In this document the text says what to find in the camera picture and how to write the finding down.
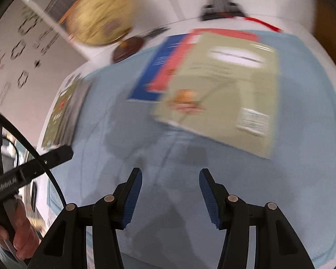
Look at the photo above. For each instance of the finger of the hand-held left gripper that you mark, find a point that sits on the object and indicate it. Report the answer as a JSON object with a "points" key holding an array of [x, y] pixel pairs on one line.
{"points": [[50, 161]]}

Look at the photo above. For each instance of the olive green book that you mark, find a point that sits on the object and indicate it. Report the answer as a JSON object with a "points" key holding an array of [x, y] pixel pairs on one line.
{"points": [[226, 89]]}

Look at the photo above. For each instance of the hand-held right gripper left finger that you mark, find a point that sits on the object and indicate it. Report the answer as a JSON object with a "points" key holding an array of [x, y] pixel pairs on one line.
{"points": [[133, 196]]}

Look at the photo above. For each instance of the small black ornament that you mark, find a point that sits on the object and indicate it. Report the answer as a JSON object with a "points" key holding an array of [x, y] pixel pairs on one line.
{"points": [[155, 32]]}

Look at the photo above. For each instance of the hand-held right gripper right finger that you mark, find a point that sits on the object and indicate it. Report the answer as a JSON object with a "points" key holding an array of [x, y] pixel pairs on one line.
{"points": [[208, 196]]}

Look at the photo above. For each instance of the group of wall stickers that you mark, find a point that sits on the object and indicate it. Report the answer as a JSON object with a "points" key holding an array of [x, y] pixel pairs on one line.
{"points": [[37, 64]]}

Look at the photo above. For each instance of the red book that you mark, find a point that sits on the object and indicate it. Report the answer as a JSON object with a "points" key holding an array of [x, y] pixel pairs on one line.
{"points": [[173, 58]]}

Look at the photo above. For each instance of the dark blue book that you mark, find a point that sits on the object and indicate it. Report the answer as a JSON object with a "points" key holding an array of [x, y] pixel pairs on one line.
{"points": [[148, 72]]}

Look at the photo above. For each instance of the antique yellow globe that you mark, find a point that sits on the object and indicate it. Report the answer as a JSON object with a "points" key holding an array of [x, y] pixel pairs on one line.
{"points": [[100, 19]]}

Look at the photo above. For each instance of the person's left hand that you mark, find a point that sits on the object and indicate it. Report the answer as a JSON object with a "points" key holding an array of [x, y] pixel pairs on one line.
{"points": [[26, 229]]}

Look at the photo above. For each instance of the stack of sorted books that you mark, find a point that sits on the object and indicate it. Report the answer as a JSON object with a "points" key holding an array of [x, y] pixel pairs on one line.
{"points": [[64, 112]]}

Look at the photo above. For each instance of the brown wooden cabinet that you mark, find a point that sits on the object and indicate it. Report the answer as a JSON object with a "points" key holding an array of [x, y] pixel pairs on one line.
{"points": [[329, 33]]}

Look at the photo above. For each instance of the light blue quilted mat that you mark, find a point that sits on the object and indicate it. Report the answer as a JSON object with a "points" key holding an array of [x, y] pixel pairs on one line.
{"points": [[296, 173]]}

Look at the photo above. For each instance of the red tassel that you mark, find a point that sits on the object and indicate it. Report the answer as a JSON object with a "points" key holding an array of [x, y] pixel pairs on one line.
{"points": [[263, 23]]}

